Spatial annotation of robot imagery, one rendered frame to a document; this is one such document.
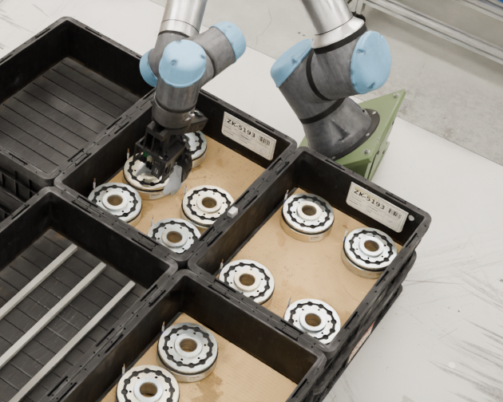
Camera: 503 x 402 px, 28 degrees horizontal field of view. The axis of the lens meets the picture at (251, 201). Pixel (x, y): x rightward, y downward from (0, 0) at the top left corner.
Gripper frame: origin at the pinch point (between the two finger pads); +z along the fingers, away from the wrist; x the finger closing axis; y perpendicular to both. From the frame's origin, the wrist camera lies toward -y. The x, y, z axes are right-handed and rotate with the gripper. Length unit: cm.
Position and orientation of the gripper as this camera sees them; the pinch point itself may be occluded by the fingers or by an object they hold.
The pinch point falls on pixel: (163, 181)
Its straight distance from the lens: 197.4
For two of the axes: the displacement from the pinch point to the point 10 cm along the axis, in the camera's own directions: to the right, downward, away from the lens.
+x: 8.2, 5.3, -2.3
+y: -5.4, 5.6, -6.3
